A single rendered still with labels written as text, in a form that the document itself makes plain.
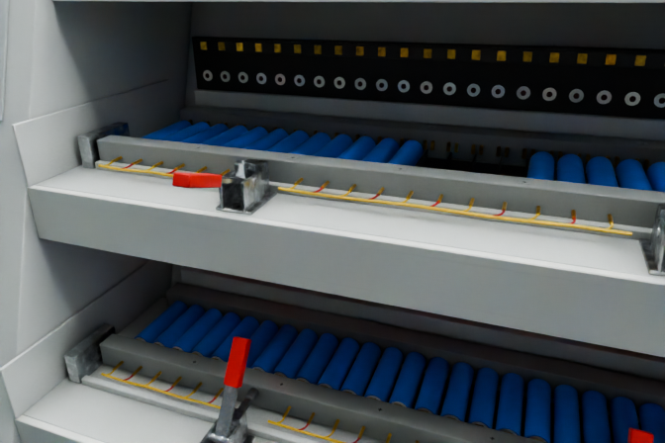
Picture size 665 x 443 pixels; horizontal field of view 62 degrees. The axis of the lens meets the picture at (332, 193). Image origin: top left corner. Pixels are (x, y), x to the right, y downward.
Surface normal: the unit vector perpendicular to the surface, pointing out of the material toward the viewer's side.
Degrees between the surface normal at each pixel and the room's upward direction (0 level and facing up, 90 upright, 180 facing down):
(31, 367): 90
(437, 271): 109
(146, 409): 19
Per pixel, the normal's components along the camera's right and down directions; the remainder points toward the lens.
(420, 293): -0.35, 0.36
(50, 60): 0.94, 0.12
